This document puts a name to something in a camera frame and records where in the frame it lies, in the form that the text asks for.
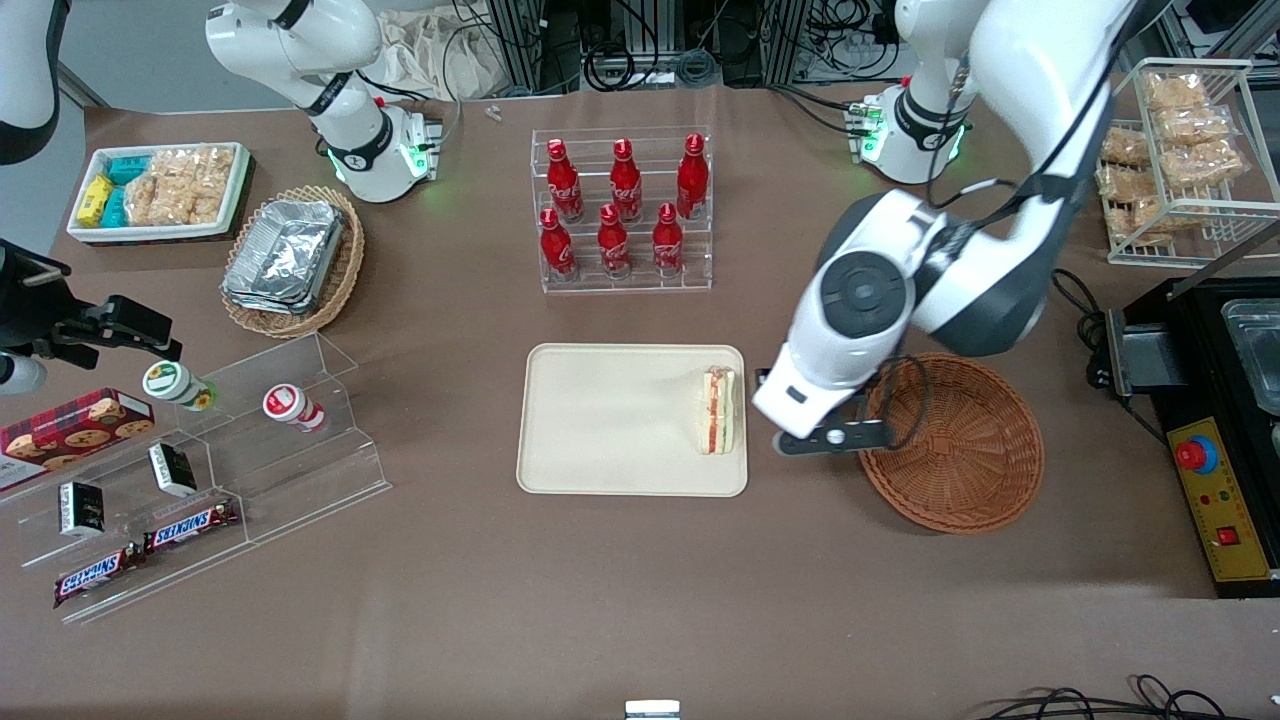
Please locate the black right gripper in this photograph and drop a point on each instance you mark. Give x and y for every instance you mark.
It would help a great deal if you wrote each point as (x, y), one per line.
(22, 312)

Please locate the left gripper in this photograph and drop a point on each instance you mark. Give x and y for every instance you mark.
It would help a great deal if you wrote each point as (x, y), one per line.
(761, 375)

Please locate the triangle sandwich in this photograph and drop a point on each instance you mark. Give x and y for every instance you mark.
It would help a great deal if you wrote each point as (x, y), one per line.
(717, 415)

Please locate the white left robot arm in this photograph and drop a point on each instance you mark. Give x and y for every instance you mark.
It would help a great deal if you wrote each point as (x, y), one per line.
(1030, 60)

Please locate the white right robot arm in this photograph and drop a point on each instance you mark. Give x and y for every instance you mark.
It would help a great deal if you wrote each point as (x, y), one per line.
(350, 130)

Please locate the brown wicker basket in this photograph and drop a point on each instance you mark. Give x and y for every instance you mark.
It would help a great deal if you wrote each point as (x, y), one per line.
(960, 450)

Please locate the cream plastic tray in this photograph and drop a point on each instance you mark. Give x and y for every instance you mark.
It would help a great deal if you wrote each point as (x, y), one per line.
(620, 420)

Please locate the silver foil tray stack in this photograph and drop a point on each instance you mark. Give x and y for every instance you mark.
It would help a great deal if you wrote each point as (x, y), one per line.
(285, 255)

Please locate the light wicker basket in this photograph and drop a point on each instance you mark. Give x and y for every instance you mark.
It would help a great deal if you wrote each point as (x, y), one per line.
(345, 270)

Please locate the green sunflower lidded cup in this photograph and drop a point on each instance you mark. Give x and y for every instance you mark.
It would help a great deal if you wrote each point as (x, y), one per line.
(172, 384)

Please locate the red tartan cookie box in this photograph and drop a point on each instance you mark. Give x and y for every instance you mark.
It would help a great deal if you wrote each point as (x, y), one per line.
(70, 430)

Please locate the white rectangular snack bin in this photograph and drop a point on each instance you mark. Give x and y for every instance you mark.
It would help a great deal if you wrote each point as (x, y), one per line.
(160, 232)

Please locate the teal snack packet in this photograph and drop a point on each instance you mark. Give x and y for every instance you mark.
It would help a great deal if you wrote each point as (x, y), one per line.
(116, 208)
(128, 168)

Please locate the small black white box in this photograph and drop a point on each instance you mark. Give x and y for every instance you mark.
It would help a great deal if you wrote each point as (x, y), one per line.
(173, 470)
(82, 508)

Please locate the yellow snack packet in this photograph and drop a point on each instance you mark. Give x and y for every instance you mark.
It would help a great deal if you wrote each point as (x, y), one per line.
(95, 197)

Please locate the rice cracker snack bag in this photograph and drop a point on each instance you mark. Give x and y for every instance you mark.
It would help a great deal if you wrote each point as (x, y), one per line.
(155, 195)
(210, 180)

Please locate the red white lidded cup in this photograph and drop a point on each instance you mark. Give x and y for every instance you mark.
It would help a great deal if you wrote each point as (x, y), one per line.
(292, 407)

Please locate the Snickers chocolate bar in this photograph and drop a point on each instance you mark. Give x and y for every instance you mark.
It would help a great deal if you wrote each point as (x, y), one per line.
(98, 577)
(192, 525)

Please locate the clear acrylic stepped display stand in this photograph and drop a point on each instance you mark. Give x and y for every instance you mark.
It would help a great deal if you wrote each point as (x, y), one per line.
(270, 470)

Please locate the red cola bottle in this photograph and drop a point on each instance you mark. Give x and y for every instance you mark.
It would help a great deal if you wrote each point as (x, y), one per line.
(613, 245)
(625, 185)
(667, 245)
(564, 185)
(556, 250)
(692, 180)

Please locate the clear acrylic bottle rack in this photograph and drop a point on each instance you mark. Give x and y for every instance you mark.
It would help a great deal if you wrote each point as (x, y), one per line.
(620, 280)

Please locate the small white block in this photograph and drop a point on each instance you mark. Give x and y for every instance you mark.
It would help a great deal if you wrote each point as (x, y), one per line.
(652, 710)

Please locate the black control box appliance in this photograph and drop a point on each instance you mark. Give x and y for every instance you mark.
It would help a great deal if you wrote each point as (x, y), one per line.
(1180, 340)

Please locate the fried snack bag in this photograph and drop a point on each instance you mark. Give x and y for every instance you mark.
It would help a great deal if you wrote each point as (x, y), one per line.
(1145, 218)
(1120, 183)
(1125, 148)
(1205, 163)
(1195, 125)
(1175, 92)

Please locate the red emergency stop button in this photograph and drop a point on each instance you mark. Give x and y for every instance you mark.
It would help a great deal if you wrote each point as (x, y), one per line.
(1197, 455)

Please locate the beige cloth bag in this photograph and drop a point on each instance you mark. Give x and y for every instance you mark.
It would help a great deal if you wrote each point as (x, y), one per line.
(440, 50)

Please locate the clear rectangular container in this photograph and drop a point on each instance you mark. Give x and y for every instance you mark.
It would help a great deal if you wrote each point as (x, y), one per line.
(1255, 350)

